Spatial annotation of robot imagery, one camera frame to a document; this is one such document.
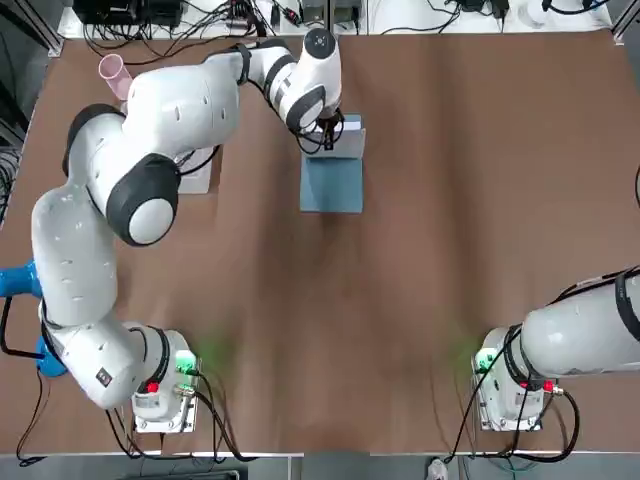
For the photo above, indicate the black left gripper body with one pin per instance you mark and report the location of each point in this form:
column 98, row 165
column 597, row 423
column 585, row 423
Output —
column 334, row 121

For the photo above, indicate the white A4 paper sheet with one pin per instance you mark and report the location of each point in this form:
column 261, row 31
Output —
column 350, row 142

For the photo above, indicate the blue A4 clipboard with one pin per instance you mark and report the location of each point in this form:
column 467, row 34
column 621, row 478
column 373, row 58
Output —
column 332, row 185

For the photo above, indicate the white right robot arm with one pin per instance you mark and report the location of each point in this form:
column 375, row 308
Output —
column 575, row 335

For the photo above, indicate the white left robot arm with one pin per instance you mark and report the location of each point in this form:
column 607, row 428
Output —
column 75, row 260

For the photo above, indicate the clear plastic bin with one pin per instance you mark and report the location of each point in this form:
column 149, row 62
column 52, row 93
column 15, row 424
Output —
column 197, row 180

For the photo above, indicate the pink translucent cup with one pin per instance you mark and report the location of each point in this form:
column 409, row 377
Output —
column 115, row 75

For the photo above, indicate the black equipment box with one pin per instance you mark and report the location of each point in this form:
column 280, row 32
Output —
column 125, row 10

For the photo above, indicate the person's shoe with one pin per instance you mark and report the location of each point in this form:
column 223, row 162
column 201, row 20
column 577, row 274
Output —
column 438, row 469

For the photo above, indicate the aluminium frame post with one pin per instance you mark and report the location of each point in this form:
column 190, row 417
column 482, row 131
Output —
column 50, row 30
column 627, row 20
column 331, row 20

